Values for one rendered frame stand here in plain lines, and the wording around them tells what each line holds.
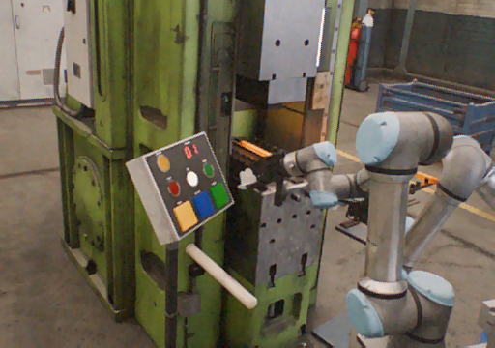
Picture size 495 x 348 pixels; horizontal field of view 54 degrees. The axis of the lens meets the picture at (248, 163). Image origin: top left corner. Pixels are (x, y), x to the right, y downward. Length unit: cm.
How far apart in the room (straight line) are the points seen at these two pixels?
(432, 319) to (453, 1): 960
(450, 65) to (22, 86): 778
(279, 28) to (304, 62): 19
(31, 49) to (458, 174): 612
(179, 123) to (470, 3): 898
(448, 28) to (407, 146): 960
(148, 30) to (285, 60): 62
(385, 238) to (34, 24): 621
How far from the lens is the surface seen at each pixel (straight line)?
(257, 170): 155
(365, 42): 926
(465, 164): 149
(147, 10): 217
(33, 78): 704
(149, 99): 221
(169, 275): 183
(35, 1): 695
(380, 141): 107
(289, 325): 251
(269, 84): 190
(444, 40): 1069
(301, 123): 230
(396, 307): 121
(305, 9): 197
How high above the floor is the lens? 170
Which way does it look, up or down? 20 degrees down
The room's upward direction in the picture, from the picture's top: 4 degrees clockwise
